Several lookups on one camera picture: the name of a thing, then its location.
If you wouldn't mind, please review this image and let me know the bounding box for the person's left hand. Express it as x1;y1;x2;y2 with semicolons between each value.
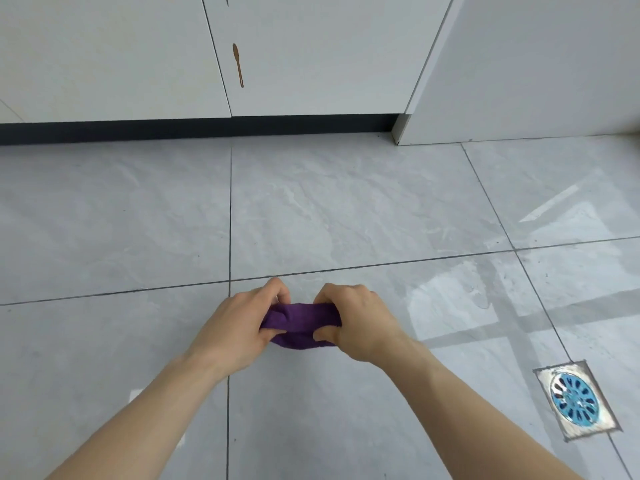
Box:
187;278;292;381

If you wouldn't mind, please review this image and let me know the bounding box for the person's right hand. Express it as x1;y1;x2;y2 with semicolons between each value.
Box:
312;283;418;366

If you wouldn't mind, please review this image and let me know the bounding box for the purple cloth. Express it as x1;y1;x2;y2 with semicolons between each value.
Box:
259;303;343;350

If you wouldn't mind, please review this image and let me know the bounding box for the person's left forearm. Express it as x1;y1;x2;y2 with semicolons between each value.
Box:
46;351;228;480

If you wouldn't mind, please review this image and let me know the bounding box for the person's right forearm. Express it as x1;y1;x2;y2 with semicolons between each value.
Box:
385;340;586;480

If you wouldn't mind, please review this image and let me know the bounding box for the black cabinet kickboard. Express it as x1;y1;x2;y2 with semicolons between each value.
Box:
0;113;405;146

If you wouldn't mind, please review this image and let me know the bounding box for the square floor drain blue cover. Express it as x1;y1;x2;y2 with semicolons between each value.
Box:
533;361;622;442

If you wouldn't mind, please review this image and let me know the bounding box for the white cabinet door brown stain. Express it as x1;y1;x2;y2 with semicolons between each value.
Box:
201;0;455;117

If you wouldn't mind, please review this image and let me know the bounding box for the white side cabinet panel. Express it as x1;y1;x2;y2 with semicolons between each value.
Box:
391;0;640;146

